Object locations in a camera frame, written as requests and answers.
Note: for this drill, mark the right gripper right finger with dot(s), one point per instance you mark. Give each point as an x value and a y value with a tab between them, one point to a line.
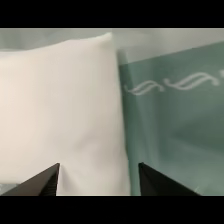
160	185

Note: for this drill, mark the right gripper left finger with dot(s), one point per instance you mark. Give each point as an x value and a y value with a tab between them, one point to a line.
41	185

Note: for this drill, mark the white shirt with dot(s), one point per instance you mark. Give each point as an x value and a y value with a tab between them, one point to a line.
60	110

